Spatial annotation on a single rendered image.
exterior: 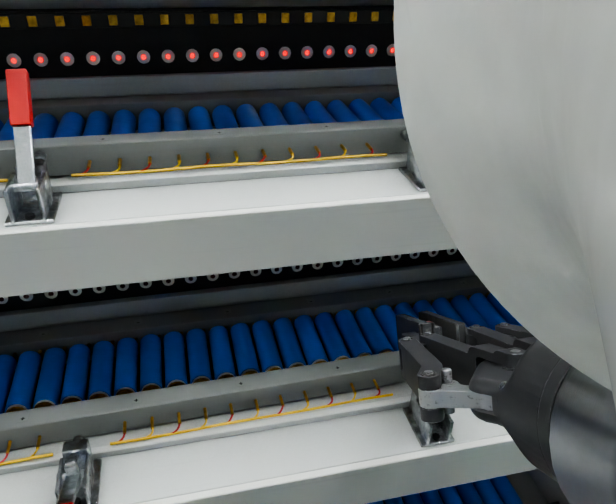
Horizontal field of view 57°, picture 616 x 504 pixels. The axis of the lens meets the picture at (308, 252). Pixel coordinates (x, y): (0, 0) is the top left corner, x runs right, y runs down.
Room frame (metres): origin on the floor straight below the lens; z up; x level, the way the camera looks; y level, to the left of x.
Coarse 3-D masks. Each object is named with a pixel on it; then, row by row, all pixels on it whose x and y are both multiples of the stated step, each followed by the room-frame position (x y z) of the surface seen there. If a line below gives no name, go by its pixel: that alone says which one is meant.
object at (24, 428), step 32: (192, 384) 0.43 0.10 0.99; (224, 384) 0.43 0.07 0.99; (256, 384) 0.43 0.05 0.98; (288, 384) 0.43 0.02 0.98; (320, 384) 0.44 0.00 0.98; (352, 384) 0.44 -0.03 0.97; (384, 384) 0.46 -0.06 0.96; (0, 416) 0.39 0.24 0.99; (32, 416) 0.39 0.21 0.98; (64, 416) 0.39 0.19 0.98; (96, 416) 0.39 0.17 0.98; (128, 416) 0.40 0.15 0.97; (160, 416) 0.41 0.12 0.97; (192, 416) 0.42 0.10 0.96; (256, 416) 0.41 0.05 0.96; (0, 448) 0.38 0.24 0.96
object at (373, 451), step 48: (240, 288) 0.53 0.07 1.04; (288, 288) 0.54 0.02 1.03; (336, 288) 0.55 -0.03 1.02; (144, 432) 0.41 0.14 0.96; (288, 432) 0.41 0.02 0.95; (336, 432) 0.41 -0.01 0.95; (384, 432) 0.41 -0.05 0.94; (480, 432) 0.41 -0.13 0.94; (0, 480) 0.36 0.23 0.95; (48, 480) 0.36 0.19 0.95; (144, 480) 0.36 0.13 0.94; (192, 480) 0.37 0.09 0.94; (240, 480) 0.37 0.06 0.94; (288, 480) 0.37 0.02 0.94; (336, 480) 0.38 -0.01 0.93; (384, 480) 0.39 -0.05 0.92; (432, 480) 0.40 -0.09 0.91; (480, 480) 0.41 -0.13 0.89
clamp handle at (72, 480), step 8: (64, 464) 0.34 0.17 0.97; (72, 464) 0.34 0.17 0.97; (72, 472) 0.35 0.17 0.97; (64, 480) 0.34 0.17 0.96; (72, 480) 0.34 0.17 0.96; (80, 480) 0.34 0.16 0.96; (64, 488) 0.33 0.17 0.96; (72, 488) 0.33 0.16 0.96; (64, 496) 0.32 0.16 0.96; (72, 496) 0.32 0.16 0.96
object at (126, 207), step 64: (0, 64) 0.49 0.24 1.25; (64, 64) 0.50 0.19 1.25; (128, 64) 0.51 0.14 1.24; (192, 64) 0.52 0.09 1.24; (256, 64) 0.54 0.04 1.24; (320, 64) 0.55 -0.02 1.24; (384, 64) 0.56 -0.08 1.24; (0, 128) 0.46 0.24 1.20; (64, 128) 0.44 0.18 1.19; (128, 128) 0.45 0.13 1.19; (192, 128) 0.46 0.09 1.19; (256, 128) 0.44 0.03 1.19; (320, 128) 0.44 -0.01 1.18; (384, 128) 0.45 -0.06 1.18; (0, 192) 0.37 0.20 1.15; (64, 192) 0.38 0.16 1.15; (128, 192) 0.39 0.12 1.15; (192, 192) 0.39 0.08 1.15; (256, 192) 0.39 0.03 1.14; (320, 192) 0.39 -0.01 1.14; (384, 192) 0.39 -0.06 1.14; (0, 256) 0.33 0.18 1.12; (64, 256) 0.34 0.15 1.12; (128, 256) 0.35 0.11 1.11; (192, 256) 0.36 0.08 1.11; (256, 256) 0.37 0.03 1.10; (320, 256) 0.38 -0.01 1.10
